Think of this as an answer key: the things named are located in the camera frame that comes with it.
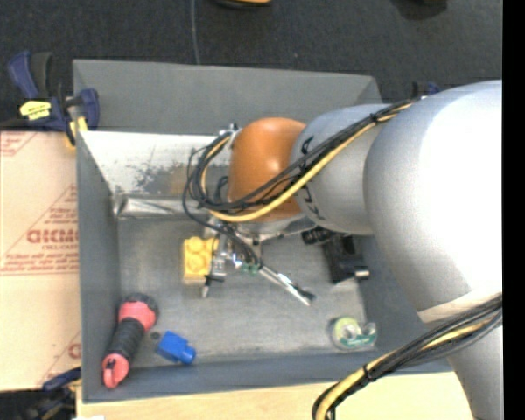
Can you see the grey metal bin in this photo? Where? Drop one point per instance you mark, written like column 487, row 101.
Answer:
column 245, row 322

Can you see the brown cardboard board, red print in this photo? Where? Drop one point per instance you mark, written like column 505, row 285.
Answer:
column 30, row 217

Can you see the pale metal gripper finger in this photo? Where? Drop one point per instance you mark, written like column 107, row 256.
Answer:
column 289, row 284
column 214, row 271

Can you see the yellow toy brick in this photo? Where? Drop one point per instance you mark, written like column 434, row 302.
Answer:
column 197, row 256

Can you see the blue plastic block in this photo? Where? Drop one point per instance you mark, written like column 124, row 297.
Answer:
column 175, row 347

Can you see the black cylinder on white bracket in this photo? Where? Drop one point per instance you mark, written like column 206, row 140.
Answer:
column 317, row 235

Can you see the black box-shaped object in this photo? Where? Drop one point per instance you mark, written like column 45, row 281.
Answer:
column 343, row 258

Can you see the red and black flashlight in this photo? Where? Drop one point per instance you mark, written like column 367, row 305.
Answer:
column 129, row 335

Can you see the green tape dispenser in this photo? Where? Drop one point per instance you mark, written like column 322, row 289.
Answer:
column 352, row 333

